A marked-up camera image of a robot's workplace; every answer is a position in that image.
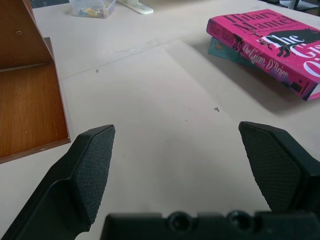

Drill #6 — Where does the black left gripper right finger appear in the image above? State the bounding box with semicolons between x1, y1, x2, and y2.
238;121;320;214

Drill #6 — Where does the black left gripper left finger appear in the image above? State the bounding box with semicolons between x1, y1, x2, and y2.
1;124;116;240

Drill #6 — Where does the wooden shelf box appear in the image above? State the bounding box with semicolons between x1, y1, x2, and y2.
0;0;72;165

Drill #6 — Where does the pink hardcover book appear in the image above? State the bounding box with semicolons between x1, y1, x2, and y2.
206;8;320;102

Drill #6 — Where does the teal book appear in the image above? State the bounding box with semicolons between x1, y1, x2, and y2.
207;37;261;68

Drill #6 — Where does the clear plastic box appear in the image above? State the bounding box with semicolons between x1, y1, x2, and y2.
68;0;118;20

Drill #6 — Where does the white plastic stand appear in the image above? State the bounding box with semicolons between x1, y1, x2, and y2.
117;0;154;15

